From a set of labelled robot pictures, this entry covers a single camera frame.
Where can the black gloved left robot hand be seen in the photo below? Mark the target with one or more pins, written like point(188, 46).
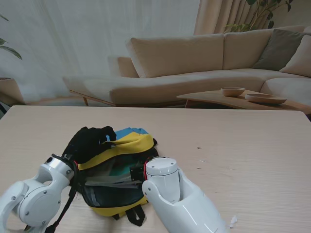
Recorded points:
point(85, 145)

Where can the blue and yellow school backpack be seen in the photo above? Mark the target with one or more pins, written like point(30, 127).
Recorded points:
point(131, 143)

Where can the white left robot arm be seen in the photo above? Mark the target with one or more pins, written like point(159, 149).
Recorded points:
point(36, 194)

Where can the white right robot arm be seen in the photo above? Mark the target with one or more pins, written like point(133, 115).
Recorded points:
point(175, 194)

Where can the beige plant pot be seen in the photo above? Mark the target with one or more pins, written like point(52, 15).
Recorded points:
point(9, 92)

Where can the white sheer curtain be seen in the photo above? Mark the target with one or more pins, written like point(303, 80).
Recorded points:
point(73, 36)

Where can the beige sofa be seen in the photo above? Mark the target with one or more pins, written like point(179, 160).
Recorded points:
point(182, 80)

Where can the green plant leaves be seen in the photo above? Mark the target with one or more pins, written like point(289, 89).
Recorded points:
point(12, 51)

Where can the wooden coffee table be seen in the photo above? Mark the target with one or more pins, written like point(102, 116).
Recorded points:
point(206, 97)

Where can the small deep wooden bowl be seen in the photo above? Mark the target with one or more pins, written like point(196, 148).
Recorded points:
point(232, 92)

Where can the beige curtain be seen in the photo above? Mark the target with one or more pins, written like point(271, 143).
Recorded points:
point(209, 17)

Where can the wide shallow wooden bowl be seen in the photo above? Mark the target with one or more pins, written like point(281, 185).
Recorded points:
point(264, 99)

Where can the tall green leafy plant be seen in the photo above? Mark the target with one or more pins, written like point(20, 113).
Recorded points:
point(239, 27)

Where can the grey sofa cushion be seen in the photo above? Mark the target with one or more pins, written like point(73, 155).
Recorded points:
point(279, 48)

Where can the cream sofa cushion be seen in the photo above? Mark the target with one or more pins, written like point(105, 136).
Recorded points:
point(301, 60)

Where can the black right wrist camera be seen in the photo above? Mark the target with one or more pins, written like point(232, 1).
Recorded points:
point(136, 172)

